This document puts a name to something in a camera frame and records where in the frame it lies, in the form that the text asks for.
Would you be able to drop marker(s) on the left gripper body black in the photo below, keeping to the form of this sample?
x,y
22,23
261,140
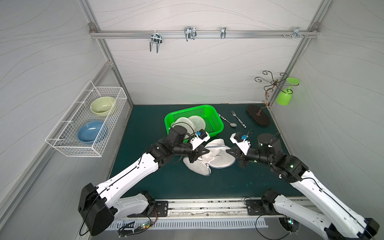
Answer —
x,y
194,151

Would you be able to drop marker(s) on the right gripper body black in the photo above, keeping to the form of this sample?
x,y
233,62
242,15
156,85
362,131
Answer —
x,y
243,154

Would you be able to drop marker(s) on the white mesh laundry bag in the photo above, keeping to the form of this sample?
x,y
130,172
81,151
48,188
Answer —
x,y
216,158

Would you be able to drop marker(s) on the green plastic basket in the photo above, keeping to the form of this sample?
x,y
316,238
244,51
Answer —
x,y
214,124

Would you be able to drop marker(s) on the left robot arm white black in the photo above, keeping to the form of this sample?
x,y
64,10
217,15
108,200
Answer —
x,y
98,205

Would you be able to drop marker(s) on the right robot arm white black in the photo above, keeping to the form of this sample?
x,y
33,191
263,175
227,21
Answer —
x,y
336,221

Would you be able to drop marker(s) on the round white mesh bag left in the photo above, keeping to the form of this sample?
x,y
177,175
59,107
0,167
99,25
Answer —
x,y
186,123

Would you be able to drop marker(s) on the round white mesh bag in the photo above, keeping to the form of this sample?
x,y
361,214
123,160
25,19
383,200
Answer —
x,y
186,123
198,122

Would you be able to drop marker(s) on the round white mesh bag right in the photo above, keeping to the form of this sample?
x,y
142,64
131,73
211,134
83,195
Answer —
x,y
198,122

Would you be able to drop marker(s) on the metal cup holder stand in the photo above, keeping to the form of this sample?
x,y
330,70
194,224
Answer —
x,y
257,113

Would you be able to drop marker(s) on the green plastic wine glass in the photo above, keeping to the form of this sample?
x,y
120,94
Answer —
x,y
285,95

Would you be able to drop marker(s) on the light green ceramic bowl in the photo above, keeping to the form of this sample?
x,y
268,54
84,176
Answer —
x,y
104,106

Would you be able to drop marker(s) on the blue ceramic bowl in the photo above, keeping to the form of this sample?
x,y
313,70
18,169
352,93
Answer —
x,y
93,132

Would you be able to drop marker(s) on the metal double hook left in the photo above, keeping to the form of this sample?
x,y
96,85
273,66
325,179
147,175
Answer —
x,y
156,40

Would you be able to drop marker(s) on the metal double hook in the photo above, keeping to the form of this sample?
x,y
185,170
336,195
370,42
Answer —
x,y
190,33
156,40

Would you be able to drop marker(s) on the metal double hook middle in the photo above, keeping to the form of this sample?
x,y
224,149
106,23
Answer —
x,y
190,33

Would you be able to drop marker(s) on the metal clip hook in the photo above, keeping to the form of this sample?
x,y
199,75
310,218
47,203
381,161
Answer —
x,y
223,32

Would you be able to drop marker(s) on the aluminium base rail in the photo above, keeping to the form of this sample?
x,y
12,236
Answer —
x,y
184,208

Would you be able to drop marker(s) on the white slotted cable duct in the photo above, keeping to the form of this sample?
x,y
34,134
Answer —
x,y
189,224

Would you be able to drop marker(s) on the white wire wall basket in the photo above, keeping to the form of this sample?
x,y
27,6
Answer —
x,y
63,137

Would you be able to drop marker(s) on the metal bracket hook right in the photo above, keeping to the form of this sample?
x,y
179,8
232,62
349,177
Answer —
x,y
296,34

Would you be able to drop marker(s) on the aluminium top rail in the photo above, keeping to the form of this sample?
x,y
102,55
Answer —
x,y
201,34

